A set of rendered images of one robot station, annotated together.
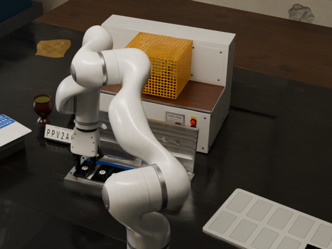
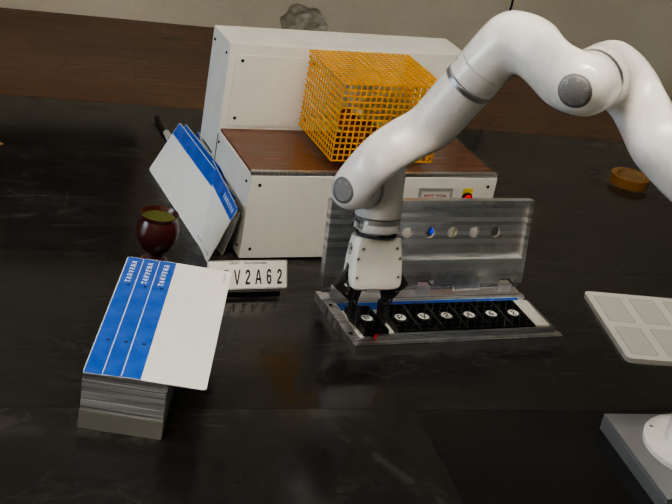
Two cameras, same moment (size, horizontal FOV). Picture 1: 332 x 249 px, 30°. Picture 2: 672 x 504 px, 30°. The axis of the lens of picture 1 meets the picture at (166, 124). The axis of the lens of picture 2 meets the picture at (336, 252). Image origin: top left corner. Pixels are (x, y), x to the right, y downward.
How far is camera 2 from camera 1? 1.85 m
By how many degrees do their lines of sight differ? 39
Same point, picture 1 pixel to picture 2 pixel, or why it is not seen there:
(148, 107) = not seen: hidden behind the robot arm
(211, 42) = (440, 55)
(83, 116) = (391, 208)
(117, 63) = (627, 65)
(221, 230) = (650, 352)
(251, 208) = (638, 312)
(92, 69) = (614, 78)
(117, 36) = (262, 65)
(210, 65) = not seen: hidden behind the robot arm
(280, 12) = (265, 22)
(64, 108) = (371, 196)
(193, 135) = (523, 213)
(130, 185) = not seen: outside the picture
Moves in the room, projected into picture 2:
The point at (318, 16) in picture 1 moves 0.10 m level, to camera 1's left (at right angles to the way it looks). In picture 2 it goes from (335, 22) to (311, 24)
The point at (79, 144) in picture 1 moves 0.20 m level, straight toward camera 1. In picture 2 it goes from (372, 268) to (460, 316)
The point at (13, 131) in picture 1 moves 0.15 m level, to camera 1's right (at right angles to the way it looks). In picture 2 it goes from (200, 280) to (269, 266)
